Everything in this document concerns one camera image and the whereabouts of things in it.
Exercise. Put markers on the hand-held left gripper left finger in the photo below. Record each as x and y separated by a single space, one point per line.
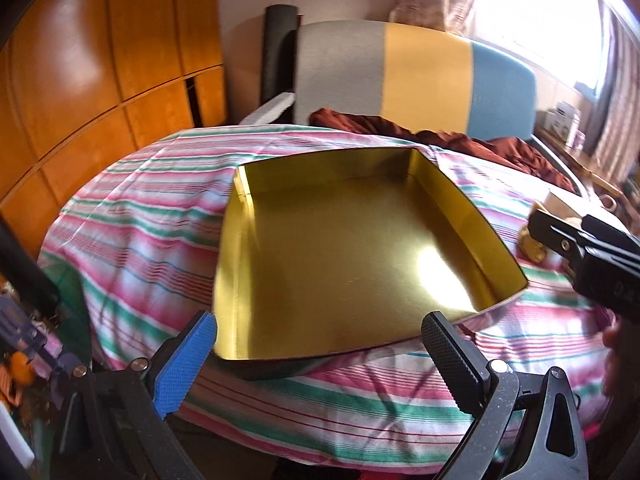
180 367

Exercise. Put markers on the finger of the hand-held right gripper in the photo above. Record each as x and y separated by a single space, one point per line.
552 235

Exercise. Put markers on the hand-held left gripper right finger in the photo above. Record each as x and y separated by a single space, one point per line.
450 360

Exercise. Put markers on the yellow noodle snack packet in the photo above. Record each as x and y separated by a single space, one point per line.
531 245

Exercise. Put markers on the gold square tin box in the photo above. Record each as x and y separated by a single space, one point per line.
350 260

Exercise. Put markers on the person's right hand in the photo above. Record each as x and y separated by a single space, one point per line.
617 360

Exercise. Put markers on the wooden shelf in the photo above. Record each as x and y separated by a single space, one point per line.
590 170

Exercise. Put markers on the red-brown crumpled cloth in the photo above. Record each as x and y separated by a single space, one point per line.
500 152

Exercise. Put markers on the small purple box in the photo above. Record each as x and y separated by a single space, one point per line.
580 140

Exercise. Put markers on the striped pink green tablecloth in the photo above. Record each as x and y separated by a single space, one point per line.
150 260

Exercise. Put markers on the white appliance carton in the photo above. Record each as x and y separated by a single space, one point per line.
562 120

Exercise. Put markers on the purple printed packaging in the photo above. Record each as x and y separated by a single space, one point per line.
25 345

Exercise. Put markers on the grey yellow blue chair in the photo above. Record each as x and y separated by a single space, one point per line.
425 75

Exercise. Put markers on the bright window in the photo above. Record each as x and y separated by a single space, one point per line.
540 15

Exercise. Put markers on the orange wooden wardrobe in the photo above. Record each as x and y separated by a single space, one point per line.
100 60

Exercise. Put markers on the black rolled mat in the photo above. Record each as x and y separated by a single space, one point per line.
277 50

